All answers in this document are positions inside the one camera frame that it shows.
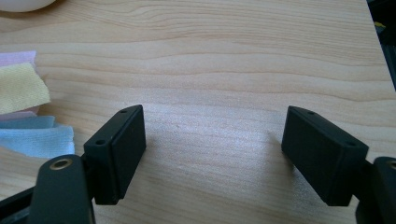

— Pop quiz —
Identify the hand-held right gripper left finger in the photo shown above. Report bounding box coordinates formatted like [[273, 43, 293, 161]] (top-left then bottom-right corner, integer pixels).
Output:
[[83, 105, 148, 206]]

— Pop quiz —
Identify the pink cloth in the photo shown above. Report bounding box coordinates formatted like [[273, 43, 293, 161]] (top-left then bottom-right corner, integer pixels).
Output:
[[0, 50, 41, 122]]

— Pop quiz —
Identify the white plastic bin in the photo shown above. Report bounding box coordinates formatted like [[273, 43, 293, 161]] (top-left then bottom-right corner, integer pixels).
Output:
[[0, 0, 57, 13]]

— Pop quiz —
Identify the yellow cloth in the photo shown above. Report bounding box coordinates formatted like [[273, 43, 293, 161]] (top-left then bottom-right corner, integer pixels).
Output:
[[0, 63, 51, 116]]

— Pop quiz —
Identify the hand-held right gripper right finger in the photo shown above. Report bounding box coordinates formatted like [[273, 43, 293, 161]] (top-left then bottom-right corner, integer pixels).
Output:
[[281, 105, 370, 207]]

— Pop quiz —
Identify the blue cloth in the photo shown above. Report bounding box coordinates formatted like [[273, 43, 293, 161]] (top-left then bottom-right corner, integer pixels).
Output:
[[0, 115, 76, 160]]

